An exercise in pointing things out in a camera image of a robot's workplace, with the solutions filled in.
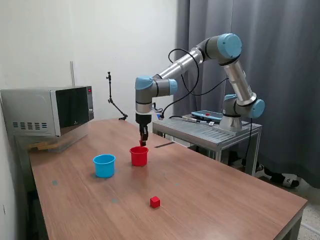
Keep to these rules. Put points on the dark brown flat strip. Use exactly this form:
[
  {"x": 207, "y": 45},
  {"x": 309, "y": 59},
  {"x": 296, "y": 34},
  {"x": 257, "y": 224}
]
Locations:
[{"x": 163, "y": 145}]

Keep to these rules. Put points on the grey metal robot stand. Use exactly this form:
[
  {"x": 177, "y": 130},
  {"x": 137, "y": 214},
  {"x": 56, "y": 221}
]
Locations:
[{"x": 200, "y": 130}]

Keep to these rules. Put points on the red cube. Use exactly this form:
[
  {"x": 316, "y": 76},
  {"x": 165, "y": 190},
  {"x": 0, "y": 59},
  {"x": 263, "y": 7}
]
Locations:
[
  {"x": 155, "y": 202},
  {"x": 141, "y": 143}
]

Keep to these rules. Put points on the person's foot in sandal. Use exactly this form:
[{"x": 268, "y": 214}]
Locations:
[{"x": 282, "y": 178}]

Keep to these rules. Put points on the blue teach pendant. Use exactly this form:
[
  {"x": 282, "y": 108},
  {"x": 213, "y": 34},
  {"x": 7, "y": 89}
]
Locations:
[{"x": 202, "y": 114}]

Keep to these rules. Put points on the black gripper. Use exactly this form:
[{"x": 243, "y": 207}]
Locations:
[{"x": 143, "y": 119}]

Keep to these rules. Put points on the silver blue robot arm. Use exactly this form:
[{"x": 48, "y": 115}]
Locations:
[{"x": 180, "y": 67}]

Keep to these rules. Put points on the blue plastic cup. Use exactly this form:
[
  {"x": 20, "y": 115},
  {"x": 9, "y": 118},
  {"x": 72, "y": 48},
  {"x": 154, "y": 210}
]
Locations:
[{"x": 105, "y": 168}]

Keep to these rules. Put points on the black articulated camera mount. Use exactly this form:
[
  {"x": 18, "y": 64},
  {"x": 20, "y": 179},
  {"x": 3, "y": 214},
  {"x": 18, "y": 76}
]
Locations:
[{"x": 110, "y": 90}]

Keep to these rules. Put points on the grey curtain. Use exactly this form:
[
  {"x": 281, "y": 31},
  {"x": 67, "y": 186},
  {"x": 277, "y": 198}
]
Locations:
[{"x": 295, "y": 75}]

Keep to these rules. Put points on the white wall pipe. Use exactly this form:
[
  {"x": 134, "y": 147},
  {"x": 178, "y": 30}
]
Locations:
[{"x": 72, "y": 72}]

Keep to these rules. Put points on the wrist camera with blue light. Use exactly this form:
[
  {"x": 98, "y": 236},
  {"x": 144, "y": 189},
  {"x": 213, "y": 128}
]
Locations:
[{"x": 159, "y": 116}]

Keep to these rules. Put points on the wooden blocks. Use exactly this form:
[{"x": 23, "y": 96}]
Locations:
[{"x": 40, "y": 147}]

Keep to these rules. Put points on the silver microwave oven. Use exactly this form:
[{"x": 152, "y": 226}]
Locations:
[{"x": 32, "y": 110}]

